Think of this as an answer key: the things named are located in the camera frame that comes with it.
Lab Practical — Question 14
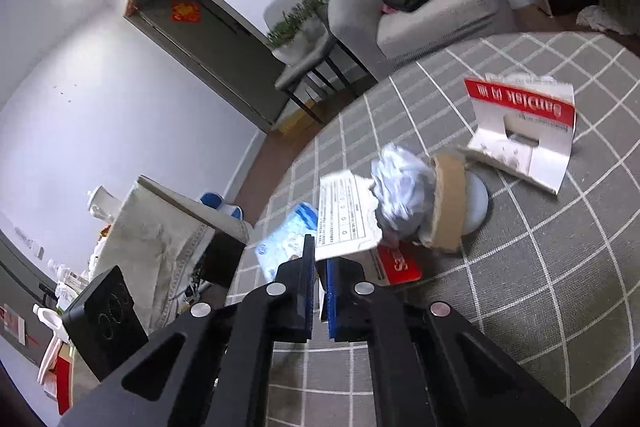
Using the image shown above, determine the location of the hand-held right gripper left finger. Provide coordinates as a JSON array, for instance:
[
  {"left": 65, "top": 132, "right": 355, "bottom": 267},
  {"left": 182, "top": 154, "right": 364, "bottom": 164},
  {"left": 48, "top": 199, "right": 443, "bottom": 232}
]
[{"left": 60, "top": 234, "right": 316, "bottom": 427}]

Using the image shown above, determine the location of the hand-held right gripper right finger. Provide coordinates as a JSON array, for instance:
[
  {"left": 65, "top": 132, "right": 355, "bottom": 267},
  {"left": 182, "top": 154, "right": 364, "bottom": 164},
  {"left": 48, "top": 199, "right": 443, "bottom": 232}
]
[{"left": 320, "top": 257, "right": 581, "bottom": 427}]

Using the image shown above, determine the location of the white printed paper sheet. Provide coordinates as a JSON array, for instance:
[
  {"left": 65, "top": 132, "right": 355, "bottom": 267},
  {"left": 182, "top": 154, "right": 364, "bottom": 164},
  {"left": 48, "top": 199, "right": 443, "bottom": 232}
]
[{"left": 314, "top": 170, "right": 383, "bottom": 264}]

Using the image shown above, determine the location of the white round plastic lid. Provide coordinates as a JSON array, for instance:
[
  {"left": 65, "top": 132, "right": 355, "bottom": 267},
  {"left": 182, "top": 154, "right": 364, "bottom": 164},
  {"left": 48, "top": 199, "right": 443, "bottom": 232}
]
[{"left": 462, "top": 172, "right": 491, "bottom": 238}]

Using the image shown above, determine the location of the blue white plastic packet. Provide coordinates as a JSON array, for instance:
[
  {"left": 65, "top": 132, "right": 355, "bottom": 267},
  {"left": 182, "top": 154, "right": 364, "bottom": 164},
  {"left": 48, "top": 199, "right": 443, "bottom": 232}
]
[{"left": 255, "top": 202, "right": 321, "bottom": 283}]

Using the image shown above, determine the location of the red cardboard piece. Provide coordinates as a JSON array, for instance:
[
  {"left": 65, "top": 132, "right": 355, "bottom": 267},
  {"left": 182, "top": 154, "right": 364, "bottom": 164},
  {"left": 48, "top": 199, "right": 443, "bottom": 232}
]
[{"left": 357, "top": 242, "right": 422, "bottom": 288}]

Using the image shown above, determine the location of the crumpled white plastic wrap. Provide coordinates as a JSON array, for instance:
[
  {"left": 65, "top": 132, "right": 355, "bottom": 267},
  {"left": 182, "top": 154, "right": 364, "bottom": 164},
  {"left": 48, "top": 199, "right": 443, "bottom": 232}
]
[{"left": 370, "top": 144, "right": 438, "bottom": 248}]

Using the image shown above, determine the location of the brown cardboard tape roll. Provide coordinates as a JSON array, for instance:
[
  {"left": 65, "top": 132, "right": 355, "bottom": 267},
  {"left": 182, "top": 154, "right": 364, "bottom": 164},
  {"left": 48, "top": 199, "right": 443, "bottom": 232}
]
[{"left": 419, "top": 150, "right": 468, "bottom": 254}]

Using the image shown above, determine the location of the beige cloth covered table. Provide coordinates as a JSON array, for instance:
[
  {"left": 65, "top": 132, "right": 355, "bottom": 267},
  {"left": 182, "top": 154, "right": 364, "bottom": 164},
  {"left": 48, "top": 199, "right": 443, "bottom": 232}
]
[{"left": 90, "top": 175, "right": 251, "bottom": 333}]

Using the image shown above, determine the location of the brown cardboard box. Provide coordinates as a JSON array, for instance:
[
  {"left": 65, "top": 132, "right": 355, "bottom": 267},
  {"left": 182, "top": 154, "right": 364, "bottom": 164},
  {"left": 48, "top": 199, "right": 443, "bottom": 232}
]
[{"left": 272, "top": 112, "right": 321, "bottom": 138}]

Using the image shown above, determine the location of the black speaker box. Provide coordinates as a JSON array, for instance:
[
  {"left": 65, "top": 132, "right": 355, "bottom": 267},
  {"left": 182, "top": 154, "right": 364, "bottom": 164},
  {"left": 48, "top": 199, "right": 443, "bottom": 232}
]
[{"left": 61, "top": 265, "right": 149, "bottom": 382}]

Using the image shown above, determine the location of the white kettle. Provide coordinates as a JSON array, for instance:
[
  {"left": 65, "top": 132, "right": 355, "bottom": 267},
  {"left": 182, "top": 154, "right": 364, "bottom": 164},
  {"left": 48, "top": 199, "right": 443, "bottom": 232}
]
[{"left": 87, "top": 186, "right": 123, "bottom": 223}]

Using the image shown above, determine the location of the grey chair with black legs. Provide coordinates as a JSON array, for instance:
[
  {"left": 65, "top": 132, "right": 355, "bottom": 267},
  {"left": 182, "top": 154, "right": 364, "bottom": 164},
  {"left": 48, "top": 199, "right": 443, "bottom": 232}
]
[{"left": 262, "top": 0, "right": 378, "bottom": 125}]

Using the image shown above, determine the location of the red white torn carton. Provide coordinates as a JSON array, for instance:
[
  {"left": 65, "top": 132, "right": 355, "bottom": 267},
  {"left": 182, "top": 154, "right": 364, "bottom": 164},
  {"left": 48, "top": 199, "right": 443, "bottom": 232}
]
[{"left": 462, "top": 73, "right": 577, "bottom": 195}]

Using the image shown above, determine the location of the grey door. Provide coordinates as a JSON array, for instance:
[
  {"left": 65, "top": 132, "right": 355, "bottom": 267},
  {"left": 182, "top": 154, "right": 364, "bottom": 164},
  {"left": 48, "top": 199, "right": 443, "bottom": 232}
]
[{"left": 123, "top": 0, "right": 296, "bottom": 132}]

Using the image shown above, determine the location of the green potted plant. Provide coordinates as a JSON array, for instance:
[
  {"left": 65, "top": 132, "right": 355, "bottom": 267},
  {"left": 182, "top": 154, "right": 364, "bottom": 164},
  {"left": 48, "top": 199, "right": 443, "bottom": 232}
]
[{"left": 265, "top": 0, "right": 335, "bottom": 48}]

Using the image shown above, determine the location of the grey armchair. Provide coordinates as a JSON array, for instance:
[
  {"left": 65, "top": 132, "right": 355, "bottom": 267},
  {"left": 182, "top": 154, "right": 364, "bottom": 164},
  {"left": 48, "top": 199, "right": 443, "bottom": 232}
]
[{"left": 327, "top": 0, "right": 518, "bottom": 75}]

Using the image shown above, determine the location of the red door decoration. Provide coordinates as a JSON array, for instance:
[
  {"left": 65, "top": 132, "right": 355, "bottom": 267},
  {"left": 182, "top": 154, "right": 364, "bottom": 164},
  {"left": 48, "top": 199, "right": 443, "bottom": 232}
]
[{"left": 171, "top": 0, "right": 201, "bottom": 24}]

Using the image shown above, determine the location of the white fluffy rug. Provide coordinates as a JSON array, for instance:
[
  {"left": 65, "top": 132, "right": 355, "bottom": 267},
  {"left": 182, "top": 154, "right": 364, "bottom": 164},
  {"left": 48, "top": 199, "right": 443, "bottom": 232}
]
[{"left": 577, "top": 5, "right": 632, "bottom": 36}]

